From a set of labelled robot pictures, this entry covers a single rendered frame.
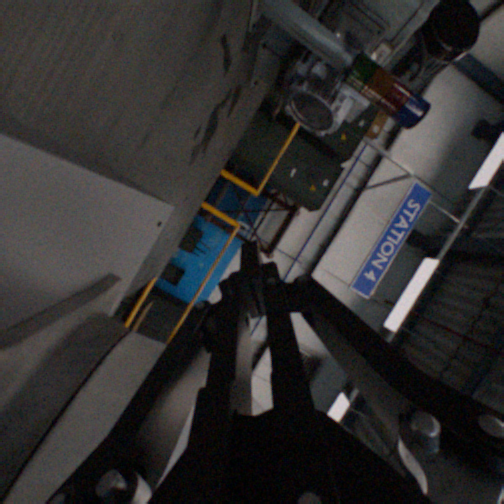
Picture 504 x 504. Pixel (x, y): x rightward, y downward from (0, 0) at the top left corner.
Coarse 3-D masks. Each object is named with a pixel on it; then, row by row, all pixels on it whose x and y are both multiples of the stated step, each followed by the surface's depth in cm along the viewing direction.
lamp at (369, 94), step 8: (376, 72) 47; (384, 72) 47; (376, 80) 48; (384, 80) 48; (392, 80) 48; (368, 88) 49; (376, 88) 49; (384, 88) 48; (368, 96) 50; (376, 96) 50
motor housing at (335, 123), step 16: (352, 32) 62; (304, 64) 67; (320, 80) 62; (336, 80) 64; (288, 96) 70; (304, 96) 77; (320, 96) 63; (304, 112) 78; (320, 112) 78; (320, 128) 77; (336, 128) 72
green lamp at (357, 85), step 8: (368, 56) 47; (360, 64) 47; (368, 64) 47; (376, 64) 47; (352, 72) 48; (360, 72) 48; (368, 72) 47; (352, 80) 49; (360, 80) 48; (368, 80) 48; (352, 88) 51; (360, 88) 50
